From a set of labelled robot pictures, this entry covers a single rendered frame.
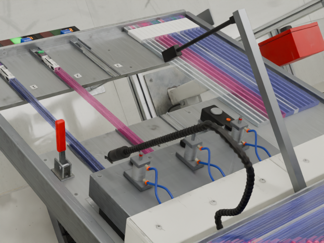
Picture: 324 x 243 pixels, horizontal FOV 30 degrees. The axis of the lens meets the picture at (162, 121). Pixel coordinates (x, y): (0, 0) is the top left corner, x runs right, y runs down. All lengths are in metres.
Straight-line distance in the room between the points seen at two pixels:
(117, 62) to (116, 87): 0.94
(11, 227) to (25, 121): 0.78
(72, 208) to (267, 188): 0.32
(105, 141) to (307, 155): 0.38
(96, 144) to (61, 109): 1.11
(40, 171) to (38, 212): 0.45
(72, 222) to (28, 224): 0.50
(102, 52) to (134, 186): 0.58
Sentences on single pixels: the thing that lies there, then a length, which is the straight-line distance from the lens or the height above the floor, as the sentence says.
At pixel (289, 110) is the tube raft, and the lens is 1.36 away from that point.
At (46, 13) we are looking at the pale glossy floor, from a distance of 2.36.
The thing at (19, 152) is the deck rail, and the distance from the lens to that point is 1.15.
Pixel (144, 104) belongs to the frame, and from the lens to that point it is 2.06.
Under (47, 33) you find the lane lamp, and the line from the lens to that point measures 1.60.
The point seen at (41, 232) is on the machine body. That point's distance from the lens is 1.53.
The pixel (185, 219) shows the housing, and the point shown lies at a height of 1.30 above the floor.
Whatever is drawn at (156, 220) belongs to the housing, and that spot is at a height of 1.28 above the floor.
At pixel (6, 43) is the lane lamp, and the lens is 1.55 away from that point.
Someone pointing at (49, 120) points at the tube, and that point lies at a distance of 1.22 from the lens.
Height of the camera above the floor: 2.06
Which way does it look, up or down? 57 degrees down
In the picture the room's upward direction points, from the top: 69 degrees clockwise
